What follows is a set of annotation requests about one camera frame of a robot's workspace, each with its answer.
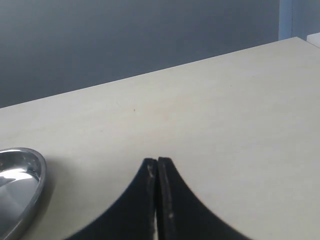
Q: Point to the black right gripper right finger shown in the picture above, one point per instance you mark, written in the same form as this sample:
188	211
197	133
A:
181	215

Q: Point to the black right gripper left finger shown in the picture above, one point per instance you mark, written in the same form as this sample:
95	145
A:
132	215

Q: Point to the round steel dish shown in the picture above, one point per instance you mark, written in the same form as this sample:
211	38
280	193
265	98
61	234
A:
23	174

